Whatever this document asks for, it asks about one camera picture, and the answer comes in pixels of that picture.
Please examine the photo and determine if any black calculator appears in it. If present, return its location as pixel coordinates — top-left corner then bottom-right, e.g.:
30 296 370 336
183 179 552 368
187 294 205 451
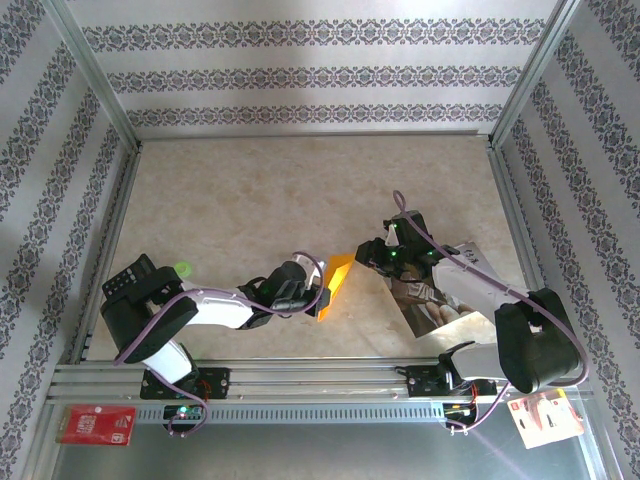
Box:
102 253 157 301

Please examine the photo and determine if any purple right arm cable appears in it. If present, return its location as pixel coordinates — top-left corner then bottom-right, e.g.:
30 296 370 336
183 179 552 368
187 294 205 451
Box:
392 189 590 434

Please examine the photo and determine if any thin aluminium rail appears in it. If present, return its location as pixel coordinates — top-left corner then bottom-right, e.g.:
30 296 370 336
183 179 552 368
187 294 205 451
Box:
137 129 494 140

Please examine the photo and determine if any aluminium side rail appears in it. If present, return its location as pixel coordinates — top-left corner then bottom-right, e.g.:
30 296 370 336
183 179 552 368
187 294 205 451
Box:
487 144 569 359
69 144 142 362

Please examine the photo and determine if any wide aluminium mounting rail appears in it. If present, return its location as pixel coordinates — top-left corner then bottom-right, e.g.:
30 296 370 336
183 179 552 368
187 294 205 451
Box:
47 357 594 404

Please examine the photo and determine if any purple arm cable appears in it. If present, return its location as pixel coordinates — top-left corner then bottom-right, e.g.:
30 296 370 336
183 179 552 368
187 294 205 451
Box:
392 189 590 434
113 251 326 439

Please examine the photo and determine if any steel sheet panel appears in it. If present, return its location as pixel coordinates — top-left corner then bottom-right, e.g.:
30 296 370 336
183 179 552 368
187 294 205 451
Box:
49 384 601 480

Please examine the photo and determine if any photo cover book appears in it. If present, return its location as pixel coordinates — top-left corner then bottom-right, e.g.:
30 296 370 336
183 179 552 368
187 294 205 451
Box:
384 242 499 340

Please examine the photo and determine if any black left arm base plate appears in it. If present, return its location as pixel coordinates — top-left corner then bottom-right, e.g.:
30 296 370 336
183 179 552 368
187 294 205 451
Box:
139 367 231 401

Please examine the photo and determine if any red card package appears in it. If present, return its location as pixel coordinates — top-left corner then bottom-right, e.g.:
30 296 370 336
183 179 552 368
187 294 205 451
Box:
55 404 137 446

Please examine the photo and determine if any aluminium frame post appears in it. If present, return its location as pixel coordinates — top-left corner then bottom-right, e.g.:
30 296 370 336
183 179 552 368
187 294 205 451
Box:
42 0 144 151
487 0 586 146

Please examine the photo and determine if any orange square paper sheet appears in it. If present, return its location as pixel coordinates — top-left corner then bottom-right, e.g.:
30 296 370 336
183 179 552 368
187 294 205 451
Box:
317 253 357 322

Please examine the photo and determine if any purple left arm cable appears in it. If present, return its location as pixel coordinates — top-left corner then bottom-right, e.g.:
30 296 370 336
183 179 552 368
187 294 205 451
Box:
113 251 326 439

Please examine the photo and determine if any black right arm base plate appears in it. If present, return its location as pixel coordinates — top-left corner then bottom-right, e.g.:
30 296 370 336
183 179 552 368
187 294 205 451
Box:
405 365 499 399

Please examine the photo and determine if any white red blister package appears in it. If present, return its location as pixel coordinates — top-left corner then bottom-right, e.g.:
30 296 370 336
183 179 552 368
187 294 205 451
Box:
507 389 585 450

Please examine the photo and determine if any grey slotted cable duct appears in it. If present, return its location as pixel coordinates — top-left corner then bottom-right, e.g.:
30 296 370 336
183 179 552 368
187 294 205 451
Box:
134 402 449 425

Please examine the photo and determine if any small circuit board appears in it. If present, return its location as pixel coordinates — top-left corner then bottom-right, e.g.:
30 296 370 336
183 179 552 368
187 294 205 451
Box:
443 401 479 421
163 403 205 424

